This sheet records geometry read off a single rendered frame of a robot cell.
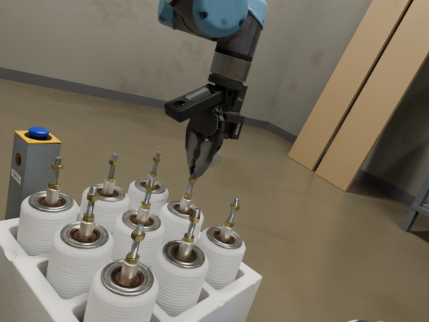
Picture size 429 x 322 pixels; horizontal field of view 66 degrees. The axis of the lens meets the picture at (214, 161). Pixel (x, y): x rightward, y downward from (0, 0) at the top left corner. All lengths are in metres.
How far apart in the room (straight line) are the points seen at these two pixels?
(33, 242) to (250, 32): 0.54
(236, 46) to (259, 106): 3.02
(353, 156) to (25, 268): 2.09
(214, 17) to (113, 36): 2.50
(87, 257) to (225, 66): 0.40
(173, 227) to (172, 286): 0.17
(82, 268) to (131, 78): 2.54
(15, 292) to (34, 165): 0.27
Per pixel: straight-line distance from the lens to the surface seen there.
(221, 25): 0.47
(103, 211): 0.71
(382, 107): 2.43
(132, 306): 0.49
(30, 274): 0.63
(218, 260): 0.65
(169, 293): 0.59
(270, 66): 3.62
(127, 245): 0.64
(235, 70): 0.64
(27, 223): 0.66
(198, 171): 0.68
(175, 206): 0.74
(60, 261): 0.58
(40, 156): 0.79
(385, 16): 2.83
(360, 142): 2.41
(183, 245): 0.57
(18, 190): 0.83
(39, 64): 2.91
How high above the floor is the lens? 0.58
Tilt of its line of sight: 17 degrees down
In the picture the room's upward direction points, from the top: 17 degrees clockwise
